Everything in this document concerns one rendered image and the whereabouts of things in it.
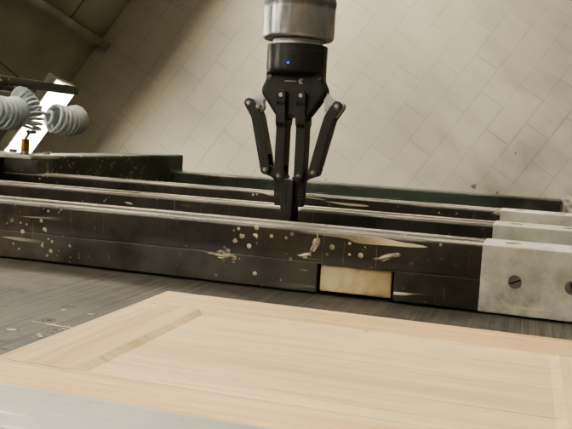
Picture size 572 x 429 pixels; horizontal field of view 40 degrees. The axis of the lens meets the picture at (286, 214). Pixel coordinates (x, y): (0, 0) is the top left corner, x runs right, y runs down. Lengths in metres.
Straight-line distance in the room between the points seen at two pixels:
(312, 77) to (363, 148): 5.06
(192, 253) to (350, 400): 0.47
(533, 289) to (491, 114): 5.24
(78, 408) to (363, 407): 0.17
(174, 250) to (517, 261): 0.38
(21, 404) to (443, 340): 0.35
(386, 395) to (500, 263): 0.36
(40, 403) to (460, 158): 5.67
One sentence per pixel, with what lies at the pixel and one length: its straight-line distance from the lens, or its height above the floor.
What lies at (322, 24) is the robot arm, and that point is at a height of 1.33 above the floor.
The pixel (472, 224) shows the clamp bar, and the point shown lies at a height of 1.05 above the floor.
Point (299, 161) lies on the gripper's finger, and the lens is 0.99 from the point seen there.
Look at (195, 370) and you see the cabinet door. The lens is 0.53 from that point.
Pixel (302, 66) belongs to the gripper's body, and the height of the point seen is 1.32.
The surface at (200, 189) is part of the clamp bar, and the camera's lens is 1.45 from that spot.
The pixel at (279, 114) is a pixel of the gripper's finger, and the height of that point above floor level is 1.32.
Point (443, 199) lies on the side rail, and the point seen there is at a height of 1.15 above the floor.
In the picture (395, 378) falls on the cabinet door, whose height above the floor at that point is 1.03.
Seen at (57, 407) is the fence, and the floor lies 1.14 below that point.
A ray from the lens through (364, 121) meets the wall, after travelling 6.07.
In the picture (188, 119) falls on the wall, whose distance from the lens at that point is 6.36.
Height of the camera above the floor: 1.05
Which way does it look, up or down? 11 degrees up
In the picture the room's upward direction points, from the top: 52 degrees counter-clockwise
